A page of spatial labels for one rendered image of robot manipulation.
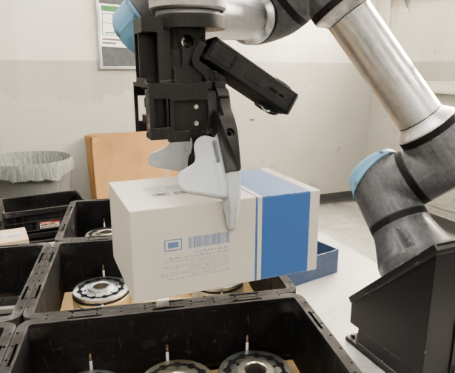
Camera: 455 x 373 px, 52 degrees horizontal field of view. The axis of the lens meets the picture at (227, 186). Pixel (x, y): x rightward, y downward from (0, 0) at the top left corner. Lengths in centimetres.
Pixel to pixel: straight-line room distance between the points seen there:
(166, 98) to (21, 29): 321
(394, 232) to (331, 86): 355
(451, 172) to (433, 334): 29
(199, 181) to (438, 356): 62
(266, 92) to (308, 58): 378
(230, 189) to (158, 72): 13
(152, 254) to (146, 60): 18
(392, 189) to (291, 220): 48
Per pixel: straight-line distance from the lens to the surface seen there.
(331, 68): 440
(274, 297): 71
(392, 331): 95
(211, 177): 43
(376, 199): 94
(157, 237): 43
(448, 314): 90
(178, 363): 69
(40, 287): 82
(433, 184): 94
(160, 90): 43
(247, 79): 48
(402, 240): 92
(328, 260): 132
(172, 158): 54
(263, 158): 413
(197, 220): 44
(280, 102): 49
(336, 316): 115
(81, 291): 92
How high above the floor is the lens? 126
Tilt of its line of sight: 14 degrees down
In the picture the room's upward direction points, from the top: straight up
